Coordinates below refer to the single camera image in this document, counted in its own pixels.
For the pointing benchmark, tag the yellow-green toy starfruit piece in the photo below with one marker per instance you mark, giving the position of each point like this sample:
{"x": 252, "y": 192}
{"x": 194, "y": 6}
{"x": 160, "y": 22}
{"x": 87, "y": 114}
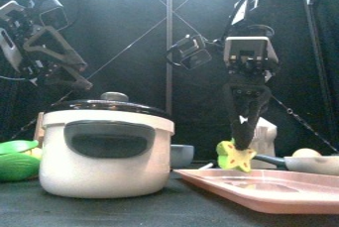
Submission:
{"x": 234, "y": 158}

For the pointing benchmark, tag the small grey-blue bowl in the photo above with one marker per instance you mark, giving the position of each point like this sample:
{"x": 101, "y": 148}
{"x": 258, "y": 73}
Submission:
{"x": 182, "y": 155}

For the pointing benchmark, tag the green plastic bowl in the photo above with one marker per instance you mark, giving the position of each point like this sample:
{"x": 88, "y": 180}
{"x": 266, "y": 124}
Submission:
{"x": 15, "y": 146}

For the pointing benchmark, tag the white toy block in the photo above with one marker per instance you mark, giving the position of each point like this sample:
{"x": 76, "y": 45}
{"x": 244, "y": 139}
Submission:
{"x": 266, "y": 138}

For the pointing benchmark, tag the black pot lid grey knob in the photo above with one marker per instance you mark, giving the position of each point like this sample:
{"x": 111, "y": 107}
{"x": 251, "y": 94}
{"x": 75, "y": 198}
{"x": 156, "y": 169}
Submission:
{"x": 105, "y": 104}

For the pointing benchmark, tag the wooden board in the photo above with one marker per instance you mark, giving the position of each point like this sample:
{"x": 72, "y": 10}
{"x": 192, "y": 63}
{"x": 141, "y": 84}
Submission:
{"x": 40, "y": 128}

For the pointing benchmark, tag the pale toy egg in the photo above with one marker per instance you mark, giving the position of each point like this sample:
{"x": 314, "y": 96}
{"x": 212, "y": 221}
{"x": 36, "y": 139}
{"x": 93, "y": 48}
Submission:
{"x": 306, "y": 152}

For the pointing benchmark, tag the grey toy frying pan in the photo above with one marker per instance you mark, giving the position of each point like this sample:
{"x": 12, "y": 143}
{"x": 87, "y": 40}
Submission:
{"x": 308, "y": 164}

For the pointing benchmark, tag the pink plastic tray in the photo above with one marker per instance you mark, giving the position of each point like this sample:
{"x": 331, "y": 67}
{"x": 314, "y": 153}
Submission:
{"x": 264, "y": 188}

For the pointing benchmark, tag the yellow toy food piece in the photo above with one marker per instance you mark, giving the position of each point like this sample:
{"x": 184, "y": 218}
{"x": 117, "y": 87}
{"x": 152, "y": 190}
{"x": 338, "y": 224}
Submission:
{"x": 35, "y": 152}

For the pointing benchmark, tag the white toy cooking pot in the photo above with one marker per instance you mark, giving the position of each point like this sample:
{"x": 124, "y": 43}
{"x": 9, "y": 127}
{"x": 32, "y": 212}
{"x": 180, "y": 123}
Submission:
{"x": 103, "y": 158}

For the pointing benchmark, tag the green toy vegetable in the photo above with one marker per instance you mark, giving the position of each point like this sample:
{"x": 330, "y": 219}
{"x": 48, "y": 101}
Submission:
{"x": 17, "y": 167}

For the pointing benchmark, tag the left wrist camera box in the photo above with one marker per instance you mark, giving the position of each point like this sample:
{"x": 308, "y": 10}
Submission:
{"x": 52, "y": 14}

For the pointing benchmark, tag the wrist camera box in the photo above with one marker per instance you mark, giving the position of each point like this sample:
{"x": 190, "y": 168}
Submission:
{"x": 52, "y": 14}
{"x": 192, "y": 52}

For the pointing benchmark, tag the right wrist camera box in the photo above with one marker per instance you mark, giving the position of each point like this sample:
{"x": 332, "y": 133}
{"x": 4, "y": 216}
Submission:
{"x": 192, "y": 52}

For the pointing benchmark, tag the grey metal frame post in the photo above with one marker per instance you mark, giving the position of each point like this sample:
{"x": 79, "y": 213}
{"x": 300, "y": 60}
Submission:
{"x": 168, "y": 39}

